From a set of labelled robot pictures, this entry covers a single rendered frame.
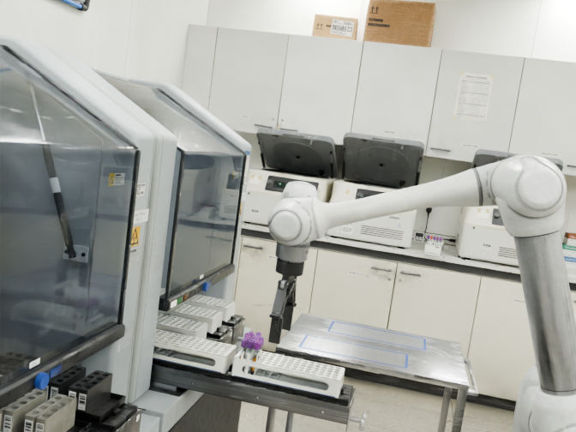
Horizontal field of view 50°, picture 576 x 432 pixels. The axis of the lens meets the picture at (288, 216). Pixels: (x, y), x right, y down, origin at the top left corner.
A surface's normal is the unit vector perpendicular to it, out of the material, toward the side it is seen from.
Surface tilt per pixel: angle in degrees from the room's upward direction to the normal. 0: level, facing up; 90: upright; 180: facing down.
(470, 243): 90
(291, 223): 93
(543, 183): 85
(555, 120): 90
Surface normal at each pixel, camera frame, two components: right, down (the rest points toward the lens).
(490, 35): -0.21, 0.08
